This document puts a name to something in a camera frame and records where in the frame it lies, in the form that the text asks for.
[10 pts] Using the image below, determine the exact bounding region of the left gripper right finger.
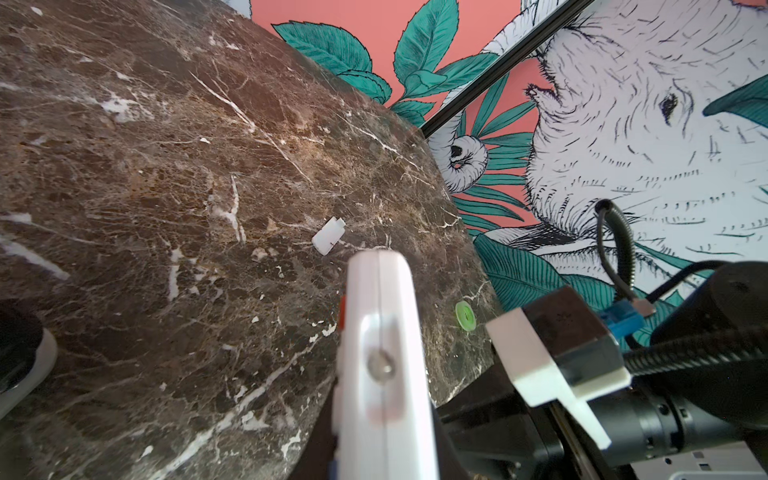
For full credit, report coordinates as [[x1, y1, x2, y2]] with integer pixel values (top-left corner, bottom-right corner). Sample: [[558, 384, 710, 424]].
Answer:
[[432, 407, 470, 480]]

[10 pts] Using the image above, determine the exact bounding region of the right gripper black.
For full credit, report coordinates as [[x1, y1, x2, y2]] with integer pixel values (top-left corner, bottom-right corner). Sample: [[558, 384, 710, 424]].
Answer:
[[437, 363, 606, 479]]

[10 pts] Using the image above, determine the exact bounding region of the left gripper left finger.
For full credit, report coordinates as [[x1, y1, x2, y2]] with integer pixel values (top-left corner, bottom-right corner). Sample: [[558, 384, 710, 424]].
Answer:
[[287, 384, 336, 480]]

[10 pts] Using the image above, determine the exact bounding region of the white remote control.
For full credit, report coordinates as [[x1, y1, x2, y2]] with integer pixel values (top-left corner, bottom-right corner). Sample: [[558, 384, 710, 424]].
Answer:
[[332, 250, 439, 479]]

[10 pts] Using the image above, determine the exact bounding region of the white battery cover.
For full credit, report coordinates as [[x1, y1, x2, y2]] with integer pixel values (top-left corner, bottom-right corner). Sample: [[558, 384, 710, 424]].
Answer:
[[311, 217, 346, 256]]

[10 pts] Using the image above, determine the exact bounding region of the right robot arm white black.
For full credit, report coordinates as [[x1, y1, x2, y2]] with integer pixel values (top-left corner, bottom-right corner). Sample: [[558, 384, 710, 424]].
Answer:
[[435, 199, 767, 479]]

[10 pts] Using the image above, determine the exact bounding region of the green round sticker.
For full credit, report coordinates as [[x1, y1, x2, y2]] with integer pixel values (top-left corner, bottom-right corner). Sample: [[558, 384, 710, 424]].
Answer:
[[454, 301, 477, 332]]

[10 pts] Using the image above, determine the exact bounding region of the grey stapler-like holder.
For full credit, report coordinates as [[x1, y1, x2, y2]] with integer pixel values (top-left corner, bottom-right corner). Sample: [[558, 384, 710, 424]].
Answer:
[[0, 299, 58, 418]]

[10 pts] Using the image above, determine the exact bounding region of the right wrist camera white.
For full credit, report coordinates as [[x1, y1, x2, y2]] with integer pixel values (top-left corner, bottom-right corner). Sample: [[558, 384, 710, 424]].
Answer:
[[486, 286, 655, 450]]

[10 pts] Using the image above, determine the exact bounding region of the black right frame post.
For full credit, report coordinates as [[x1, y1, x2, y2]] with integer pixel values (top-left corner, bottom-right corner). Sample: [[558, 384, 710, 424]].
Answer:
[[420, 1, 592, 138]]

